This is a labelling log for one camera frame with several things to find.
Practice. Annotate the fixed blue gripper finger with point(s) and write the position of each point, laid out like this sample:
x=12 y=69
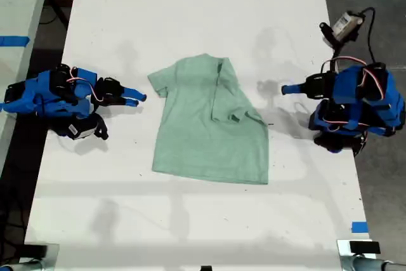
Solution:
x=293 y=89
x=134 y=93

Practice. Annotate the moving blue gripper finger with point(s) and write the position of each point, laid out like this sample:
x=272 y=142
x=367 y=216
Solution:
x=127 y=102

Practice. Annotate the pale green T-shirt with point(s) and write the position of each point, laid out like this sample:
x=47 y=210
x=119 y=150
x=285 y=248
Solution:
x=203 y=131

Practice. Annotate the blue and black arm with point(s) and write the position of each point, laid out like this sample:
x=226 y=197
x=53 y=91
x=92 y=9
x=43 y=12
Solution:
x=47 y=99
x=361 y=106

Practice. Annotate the long blue tape strip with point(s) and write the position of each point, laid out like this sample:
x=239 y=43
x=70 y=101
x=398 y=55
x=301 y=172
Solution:
x=14 y=41

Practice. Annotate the white side table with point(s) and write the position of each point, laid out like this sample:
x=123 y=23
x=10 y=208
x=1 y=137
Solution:
x=16 y=4

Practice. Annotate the short blue tape strip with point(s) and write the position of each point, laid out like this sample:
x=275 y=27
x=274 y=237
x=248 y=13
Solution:
x=359 y=227

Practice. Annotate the small black box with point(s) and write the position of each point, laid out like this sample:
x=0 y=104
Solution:
x=364 y=247
x=35 y=250

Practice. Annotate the tiny black block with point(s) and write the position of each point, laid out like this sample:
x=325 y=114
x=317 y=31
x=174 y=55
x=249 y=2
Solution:
x=206 y=268

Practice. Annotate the grey metal pipe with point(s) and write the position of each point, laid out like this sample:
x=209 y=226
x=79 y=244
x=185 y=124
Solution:
x=368 y=264

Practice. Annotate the camera black stalk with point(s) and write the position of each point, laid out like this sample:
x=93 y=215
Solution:
x=331 y=37
x=102 y=126

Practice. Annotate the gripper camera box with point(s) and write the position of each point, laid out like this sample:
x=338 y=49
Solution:
x=346 y=25
x=81 y=128

